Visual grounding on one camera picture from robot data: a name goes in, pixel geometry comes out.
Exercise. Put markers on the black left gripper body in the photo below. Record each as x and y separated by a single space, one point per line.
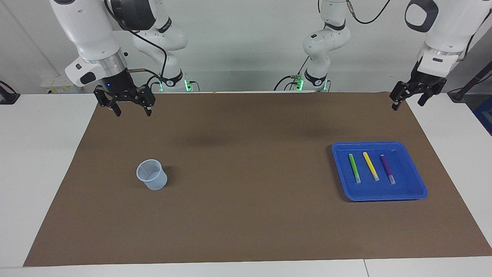
424 80

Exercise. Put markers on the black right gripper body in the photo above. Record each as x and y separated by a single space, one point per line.
118 86

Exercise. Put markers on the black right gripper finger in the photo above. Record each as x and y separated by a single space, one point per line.
105 97
148 97

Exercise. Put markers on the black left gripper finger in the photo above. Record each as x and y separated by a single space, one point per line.
434 88
403 90

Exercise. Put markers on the purple pen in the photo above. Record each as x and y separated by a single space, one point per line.
387 169

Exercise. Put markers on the yellow pen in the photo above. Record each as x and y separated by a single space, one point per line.
371 166

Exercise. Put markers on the green pen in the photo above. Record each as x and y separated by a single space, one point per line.
354 168

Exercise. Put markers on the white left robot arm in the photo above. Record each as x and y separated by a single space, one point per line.
326 42

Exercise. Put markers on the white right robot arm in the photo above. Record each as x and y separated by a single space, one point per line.
88 30

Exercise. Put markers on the black stand with pole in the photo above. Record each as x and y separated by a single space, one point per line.
457 95

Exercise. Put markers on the white plug with green light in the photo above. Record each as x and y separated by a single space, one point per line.
298 82
189 85

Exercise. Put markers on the white box with yellow stickers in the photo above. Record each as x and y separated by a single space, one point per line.
54 86

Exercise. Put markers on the blue crate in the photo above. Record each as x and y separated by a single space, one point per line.
485 115

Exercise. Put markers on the translucent plastic cup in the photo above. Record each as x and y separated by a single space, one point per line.
155 184

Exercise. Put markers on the black table clamp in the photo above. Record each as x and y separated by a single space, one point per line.
9 98

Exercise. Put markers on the blue plastic tray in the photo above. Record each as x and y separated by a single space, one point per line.
403 188

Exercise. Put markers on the brown table mat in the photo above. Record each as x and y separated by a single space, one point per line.
246 192

